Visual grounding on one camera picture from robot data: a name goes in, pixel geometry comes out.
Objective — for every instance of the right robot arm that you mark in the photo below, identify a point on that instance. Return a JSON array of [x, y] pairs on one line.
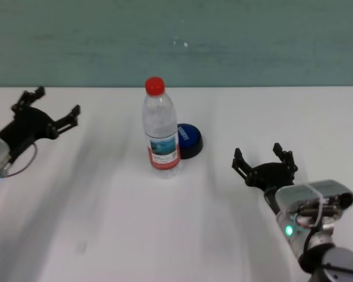
[[329, 261]]

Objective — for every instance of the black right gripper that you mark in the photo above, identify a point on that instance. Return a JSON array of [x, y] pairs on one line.
[[269, 176]]

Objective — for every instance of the blue push button black base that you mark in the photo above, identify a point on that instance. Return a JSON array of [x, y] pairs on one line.
[[191, 141]]

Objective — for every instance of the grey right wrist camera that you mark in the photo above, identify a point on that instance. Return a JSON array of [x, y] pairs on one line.
[[311, 192]]

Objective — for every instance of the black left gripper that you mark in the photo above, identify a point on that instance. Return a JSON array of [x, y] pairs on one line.
[[26, 126]]

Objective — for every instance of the white zip tie right camera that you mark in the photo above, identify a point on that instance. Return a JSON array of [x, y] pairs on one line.
[[319, 202]]

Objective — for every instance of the clear water bottle red cap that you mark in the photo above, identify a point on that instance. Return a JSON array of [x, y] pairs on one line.
[[161, 147]]

